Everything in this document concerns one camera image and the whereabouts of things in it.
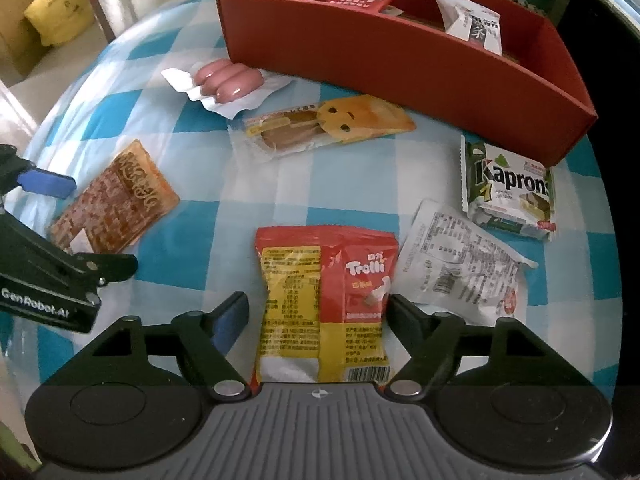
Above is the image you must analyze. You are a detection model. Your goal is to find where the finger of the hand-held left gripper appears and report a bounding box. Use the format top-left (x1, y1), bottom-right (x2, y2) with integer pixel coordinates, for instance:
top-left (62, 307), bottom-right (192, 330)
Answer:
top-left (0, 144), bottom-right (77, 198)
top-left (0, 210), bottom-right (139, 288)

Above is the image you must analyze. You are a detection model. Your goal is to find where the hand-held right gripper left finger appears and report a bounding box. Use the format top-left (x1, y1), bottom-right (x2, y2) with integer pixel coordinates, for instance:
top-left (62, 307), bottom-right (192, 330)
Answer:
top-left (56, 290), bottom-right (251, 402)

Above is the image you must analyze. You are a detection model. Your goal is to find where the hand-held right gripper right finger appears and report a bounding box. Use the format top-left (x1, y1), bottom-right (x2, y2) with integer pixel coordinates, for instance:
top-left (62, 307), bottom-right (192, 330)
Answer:
top-left (387, 294), bottom-right (586, 398)

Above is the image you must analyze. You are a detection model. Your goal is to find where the clear brown snack packet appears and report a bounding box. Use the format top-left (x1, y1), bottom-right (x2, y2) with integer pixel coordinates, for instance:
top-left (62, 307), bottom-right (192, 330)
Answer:
top-left (48, 139), bottom-right (181, 256)

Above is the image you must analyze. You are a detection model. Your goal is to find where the silver white snack packet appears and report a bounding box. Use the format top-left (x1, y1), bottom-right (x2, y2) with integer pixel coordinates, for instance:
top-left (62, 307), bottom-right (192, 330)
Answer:
top-left (397, 199), bottom-right (540, 326)

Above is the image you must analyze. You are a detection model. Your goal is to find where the red yellow gummy packet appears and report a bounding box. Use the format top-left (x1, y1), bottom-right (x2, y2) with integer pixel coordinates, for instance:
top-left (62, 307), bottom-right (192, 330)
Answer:
top-left (251, 225), bottom-right (401, 388)

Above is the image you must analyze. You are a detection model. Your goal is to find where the green white wafer pack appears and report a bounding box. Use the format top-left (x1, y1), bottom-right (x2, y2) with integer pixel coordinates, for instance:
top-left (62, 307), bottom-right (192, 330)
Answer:
top-left (460, 132), bottom-right (558, 243)

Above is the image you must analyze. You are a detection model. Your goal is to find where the orange cartoon snack packet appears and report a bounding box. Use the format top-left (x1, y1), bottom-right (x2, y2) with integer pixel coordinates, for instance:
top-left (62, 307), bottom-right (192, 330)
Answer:
top-left (229, 94), bottom-right (417, 163)

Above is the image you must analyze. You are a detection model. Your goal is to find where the red cardboard box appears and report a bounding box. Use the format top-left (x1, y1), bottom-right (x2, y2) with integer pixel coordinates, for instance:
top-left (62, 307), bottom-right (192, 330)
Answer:
top-left (216, 0), bottom-right (599, 168)

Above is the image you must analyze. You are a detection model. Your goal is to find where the blue white checkered tablecloth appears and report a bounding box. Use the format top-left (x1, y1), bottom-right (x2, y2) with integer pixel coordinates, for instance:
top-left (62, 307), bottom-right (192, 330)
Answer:
top-left (0, 0), bottom-right (631, 411)

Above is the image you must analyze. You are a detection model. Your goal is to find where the brown cardboard box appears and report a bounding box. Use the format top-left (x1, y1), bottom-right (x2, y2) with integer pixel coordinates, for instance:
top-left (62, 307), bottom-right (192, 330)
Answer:
top-left (0, 0), bottom-right (108, 81)

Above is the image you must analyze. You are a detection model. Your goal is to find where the yellow bag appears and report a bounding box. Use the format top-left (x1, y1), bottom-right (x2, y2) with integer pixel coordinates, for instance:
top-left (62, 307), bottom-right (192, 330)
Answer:
top-left (24, 0), bottom-right (96, 48)

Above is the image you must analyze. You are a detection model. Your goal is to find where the pink sausage pack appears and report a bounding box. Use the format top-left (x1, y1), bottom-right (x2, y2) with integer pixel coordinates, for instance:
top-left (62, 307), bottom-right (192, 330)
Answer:
top-left (161, 59), bottom-right (296, 121)

